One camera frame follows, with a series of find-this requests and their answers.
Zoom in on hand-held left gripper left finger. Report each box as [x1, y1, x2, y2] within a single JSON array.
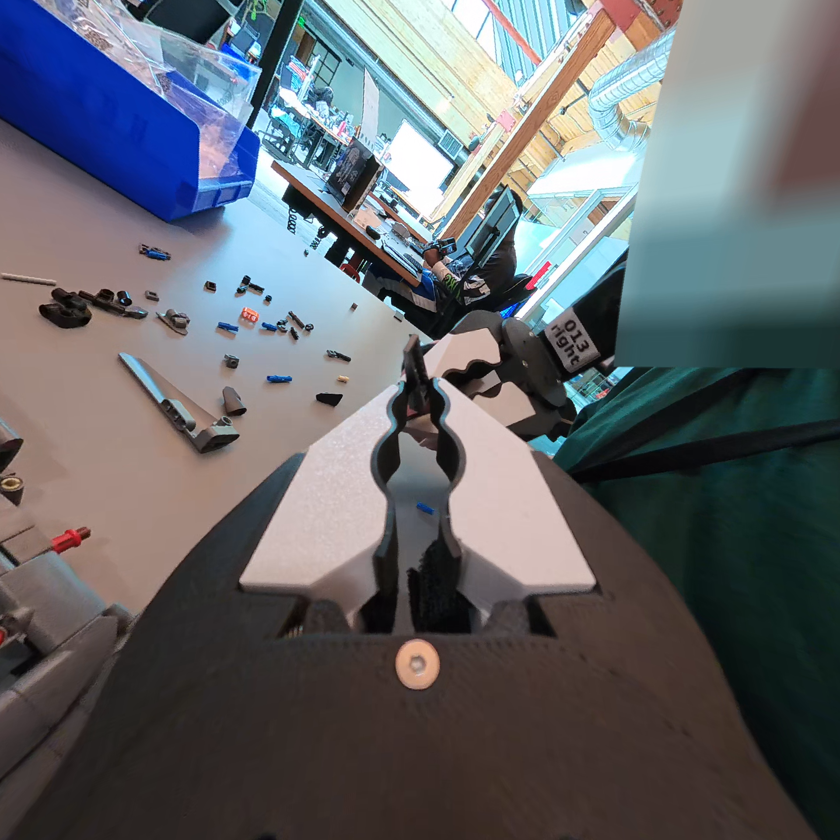
[[239, 383, 411, 624]]

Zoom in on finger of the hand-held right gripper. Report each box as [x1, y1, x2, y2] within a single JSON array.
[[423, 327, 508, 398], [461, 391, 540, 439]]

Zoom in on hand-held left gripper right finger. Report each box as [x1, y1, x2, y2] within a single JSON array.
[[430, 379, 598, 621]]

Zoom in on black lego connector piece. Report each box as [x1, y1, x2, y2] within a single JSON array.
[[402, 335, 431, 411]]

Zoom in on grey lego vehicle model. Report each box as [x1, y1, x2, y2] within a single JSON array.
[[0, 420, 142, 782]]

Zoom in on cluster of black lego pieces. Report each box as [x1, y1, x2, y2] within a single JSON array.
[[38, 287, 148, 329]]

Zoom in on black keyboard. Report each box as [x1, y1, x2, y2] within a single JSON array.
[[382, 238, 426, 275]]

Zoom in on black computer monitor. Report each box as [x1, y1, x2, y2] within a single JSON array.
[[465, 185, 522, 270]]

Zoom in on wooden office desk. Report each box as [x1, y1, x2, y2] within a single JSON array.
[[270, 157, 437, 290]]

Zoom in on person's green shirt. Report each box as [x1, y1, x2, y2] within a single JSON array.
[[554, 367, 840, 840]]

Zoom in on dark printed box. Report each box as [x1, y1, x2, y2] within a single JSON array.
[[326, 138, 385, 212]]

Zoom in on black pillar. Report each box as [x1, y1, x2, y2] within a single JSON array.
[[246, 0, 306, 132]]

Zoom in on clear plastic bags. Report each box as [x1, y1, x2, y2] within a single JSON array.
[[66, 0, 263, 191]]

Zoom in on blue plastic bin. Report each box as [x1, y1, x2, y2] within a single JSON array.
[[0, 0, 262, 224]]

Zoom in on silver air duct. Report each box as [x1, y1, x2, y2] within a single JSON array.
[[587, 29, 677, 152]]

